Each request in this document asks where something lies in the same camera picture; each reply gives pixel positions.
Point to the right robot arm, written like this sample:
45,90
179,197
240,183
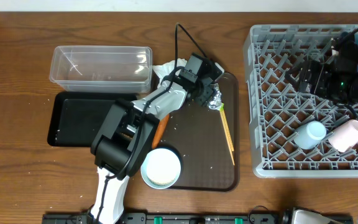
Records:
336,80

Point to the green foil snack wrapper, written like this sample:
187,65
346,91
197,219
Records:
216,102

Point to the pink cup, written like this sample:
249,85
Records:
345,136

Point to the brown serving tray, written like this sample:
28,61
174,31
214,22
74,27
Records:
197,136

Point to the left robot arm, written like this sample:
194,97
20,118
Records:
126,134

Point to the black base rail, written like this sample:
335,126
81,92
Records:
257,215

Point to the wooden chopstick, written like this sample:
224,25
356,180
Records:
225,127
228,140

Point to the orange carrot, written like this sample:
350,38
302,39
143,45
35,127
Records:
160,130

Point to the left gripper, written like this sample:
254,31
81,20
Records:
204,96

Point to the black rectangular tray bin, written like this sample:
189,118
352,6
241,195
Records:
77,117

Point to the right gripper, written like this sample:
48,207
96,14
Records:
309,67

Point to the clear plastic bin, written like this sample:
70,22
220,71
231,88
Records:
102,69

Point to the blue cup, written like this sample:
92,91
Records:
310,134

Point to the grey dishwasher rack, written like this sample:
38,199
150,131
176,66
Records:
277,110

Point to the white napkin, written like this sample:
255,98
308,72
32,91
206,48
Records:
164,70

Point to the light blue rice bowl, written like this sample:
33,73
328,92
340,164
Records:
161,168

